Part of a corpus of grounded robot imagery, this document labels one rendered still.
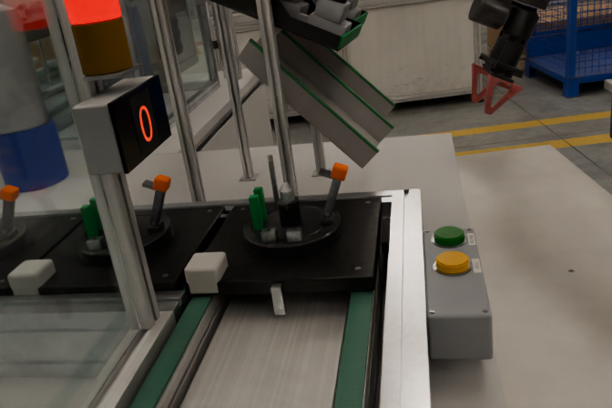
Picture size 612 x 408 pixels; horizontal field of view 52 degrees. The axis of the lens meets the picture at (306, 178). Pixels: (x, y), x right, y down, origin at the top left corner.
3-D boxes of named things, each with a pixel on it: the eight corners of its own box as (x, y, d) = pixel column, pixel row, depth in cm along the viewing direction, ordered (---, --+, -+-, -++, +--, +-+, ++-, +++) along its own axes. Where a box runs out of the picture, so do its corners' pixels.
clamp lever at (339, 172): (334, 213, 87) (349, 165, 84) (332, 219, 85) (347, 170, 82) (310, 206, 87) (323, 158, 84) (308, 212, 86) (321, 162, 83)
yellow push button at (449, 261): (468, 263, 79) (467, 249, 78) (471, 280, 75) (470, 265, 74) (435, 264, 80) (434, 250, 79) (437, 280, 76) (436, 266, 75)
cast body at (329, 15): (346, 39, 104) (360, -2, 101) (341, 45, 100) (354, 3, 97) (300, 22, 105) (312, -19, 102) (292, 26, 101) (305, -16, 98)
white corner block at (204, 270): (231, 277, 84) (226, 249, 82) (222, 295, 80) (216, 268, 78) (198, 278, 85) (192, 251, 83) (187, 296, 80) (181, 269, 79)
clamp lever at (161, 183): (163, 222, 92) (172, 177, 89) (158, 228, 90) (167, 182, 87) (140, 215, 92) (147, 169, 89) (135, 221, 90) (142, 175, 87)
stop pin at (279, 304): (287, 310, 79) (282, 282, 77) (285, 315, 78) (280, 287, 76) (276, 310, 79) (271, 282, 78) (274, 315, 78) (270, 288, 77)
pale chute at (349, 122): (379, 143, 116) (394, 127, 114) (362, 169, 105) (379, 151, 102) (265, 44, 116) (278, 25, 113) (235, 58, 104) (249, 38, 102)
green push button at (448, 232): (464, 238, 85) (463, 224, 84) (465, 251, 82) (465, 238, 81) (433, 239, 86) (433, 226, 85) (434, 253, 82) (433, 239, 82)
